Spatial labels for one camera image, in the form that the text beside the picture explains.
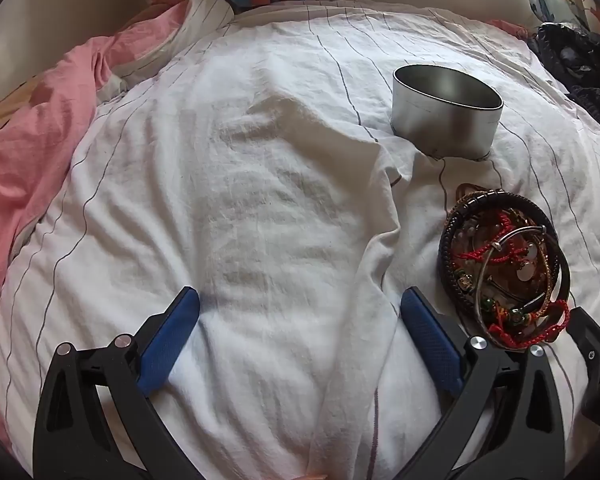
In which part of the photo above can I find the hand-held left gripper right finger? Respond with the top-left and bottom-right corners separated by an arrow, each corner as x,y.
390,286 -> 566,480

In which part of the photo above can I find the pile of bracelets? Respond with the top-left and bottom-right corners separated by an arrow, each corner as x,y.
438,185 -> 572,352

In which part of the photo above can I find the tan bed sheet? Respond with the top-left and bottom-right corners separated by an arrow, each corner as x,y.
0,77 -> 48,128

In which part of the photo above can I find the round metal tin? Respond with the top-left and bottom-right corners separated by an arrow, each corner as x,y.
391,64 -> 504,161

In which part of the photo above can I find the black plastic bag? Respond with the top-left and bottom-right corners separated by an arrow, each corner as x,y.
527,22 -> 600,78

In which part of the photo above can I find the white striped bed sheet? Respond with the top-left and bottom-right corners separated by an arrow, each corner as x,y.
0,0 -> 600,480

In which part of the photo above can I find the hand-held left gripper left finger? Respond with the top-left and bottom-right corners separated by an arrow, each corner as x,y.
32,286 -> 201,480

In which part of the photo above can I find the dark clothing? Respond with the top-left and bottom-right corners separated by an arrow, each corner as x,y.
565,72 -> 600,128

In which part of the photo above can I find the pink blanket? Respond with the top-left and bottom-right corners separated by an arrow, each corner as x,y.
0,0 -> 196,441

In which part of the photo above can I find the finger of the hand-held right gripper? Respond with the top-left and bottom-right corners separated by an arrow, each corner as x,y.
565,305 -> 600,428

